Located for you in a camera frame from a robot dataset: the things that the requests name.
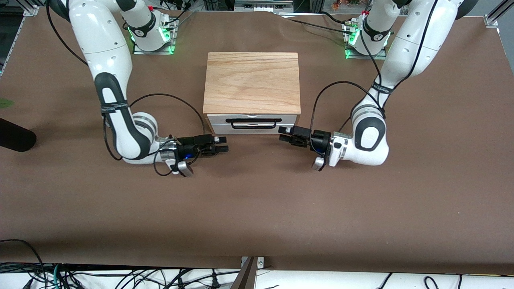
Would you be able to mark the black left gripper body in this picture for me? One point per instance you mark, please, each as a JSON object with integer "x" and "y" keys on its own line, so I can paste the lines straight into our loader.
{"x": 319, "y": 140}

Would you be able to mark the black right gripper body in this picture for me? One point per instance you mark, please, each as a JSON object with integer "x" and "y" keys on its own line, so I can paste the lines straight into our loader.
{"x": 187, "y": 149}

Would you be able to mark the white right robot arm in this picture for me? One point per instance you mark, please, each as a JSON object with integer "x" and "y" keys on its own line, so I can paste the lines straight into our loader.
{"x": 104, "y": 48}

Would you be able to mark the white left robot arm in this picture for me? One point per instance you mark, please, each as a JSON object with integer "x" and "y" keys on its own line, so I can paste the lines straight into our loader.
{"x": 405, "y": 48}

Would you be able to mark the light wooden drawer cabinet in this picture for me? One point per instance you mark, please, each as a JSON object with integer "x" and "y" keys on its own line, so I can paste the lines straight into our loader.
{"x": 252, "y": 82}

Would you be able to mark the brown paper table cover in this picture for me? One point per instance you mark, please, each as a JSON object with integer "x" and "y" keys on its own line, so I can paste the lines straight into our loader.
{"x": 257, "y": 208}

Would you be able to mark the grey equipment box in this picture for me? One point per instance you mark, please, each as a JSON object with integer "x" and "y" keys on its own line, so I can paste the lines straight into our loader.
{"x": 261, "y": 5}

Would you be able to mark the black cylindrical object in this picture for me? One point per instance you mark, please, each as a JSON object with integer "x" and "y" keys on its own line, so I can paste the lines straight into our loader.
{"x": 16, "y": 136}

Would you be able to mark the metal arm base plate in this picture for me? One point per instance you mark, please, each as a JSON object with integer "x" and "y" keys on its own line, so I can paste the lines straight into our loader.
{"x": 154, "y": 52}
{"x": 357, "y": 56}

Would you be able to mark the small metal bracket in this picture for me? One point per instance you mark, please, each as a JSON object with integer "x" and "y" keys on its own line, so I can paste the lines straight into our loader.
{"x": 260, "y": 263}

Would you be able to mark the aluminium frame profile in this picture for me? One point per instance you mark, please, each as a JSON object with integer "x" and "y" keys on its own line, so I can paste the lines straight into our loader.
{"x": 492, "y": 20}
{"x": 31, "y": 9}

